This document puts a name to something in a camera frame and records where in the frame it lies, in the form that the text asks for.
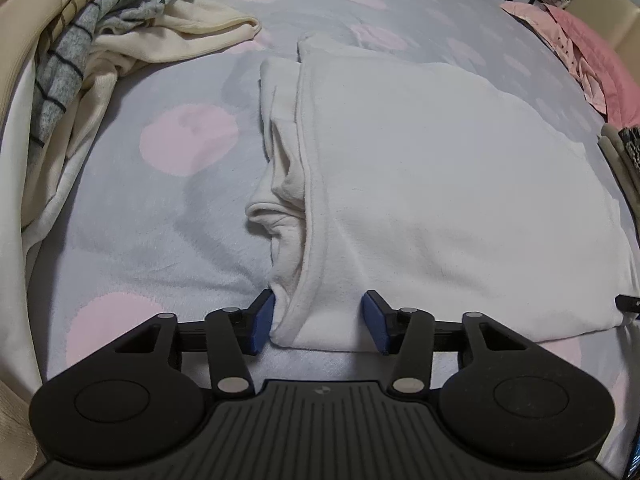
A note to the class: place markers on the grey striped garment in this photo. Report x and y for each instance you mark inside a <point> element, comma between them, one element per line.
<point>65,70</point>

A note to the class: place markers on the folded clothes stack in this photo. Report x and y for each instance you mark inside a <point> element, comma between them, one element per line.
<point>617,150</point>

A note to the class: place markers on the cream garment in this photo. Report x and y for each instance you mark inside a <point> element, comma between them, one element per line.
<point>190,30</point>

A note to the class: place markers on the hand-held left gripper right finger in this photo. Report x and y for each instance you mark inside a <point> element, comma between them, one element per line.
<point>373,322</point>

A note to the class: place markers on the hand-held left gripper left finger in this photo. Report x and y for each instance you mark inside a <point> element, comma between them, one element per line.
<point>262,322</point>

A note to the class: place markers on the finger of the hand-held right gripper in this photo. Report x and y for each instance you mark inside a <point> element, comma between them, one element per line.
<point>627,304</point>

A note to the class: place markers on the beige headboard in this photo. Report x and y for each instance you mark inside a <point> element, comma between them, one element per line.
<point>605,5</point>

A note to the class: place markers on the polka-dot bed blanket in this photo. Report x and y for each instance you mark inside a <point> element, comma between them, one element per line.
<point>175,210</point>

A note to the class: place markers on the white pile garment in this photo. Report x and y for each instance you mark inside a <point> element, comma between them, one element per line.
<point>15,185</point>

